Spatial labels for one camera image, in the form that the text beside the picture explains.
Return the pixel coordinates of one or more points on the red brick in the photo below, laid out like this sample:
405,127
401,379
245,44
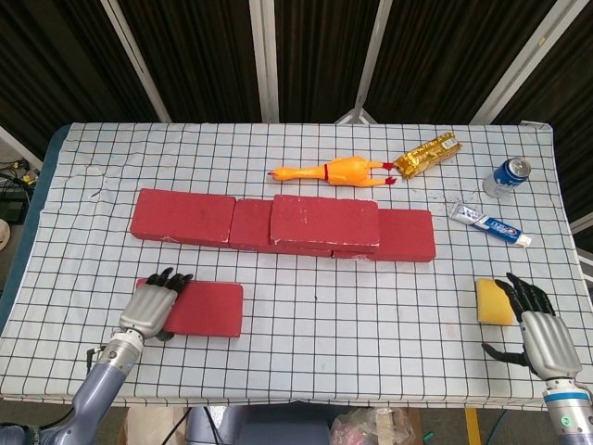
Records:
407,236
324,218
208,308
180,215
248,225

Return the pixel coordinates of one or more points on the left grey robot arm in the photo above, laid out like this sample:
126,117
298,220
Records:
99,385

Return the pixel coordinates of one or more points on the clear plastic bag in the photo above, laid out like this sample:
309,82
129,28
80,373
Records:
370,428

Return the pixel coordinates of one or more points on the yellow table leg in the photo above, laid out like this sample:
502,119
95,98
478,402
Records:
472,428

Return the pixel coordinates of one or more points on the dark brown curtain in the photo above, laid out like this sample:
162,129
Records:
208,51

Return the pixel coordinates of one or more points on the yellow sponge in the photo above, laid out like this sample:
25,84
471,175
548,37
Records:
495,303

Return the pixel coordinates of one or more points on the white black checkered tablecloth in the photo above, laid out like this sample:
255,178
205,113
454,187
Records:
296,347

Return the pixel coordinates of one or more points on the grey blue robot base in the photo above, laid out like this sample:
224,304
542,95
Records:
259,426

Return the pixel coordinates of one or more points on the white blue toothpaste tube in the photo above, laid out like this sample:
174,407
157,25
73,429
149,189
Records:
486,225

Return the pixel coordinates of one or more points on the white metal frame post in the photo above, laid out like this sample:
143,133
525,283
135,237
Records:
370,60
514,65
21,146
265,55
139,60

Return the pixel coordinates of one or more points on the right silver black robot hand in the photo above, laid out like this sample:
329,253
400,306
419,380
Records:
549,343

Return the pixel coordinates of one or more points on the blue soda can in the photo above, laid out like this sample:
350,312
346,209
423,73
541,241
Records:
505,178

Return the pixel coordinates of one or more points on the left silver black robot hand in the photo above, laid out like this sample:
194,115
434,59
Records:
148,308

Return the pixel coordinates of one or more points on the yellow rubber chicken toy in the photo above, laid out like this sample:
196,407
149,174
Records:
347,169

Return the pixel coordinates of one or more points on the gold foil snack packet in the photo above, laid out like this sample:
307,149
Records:
426,155

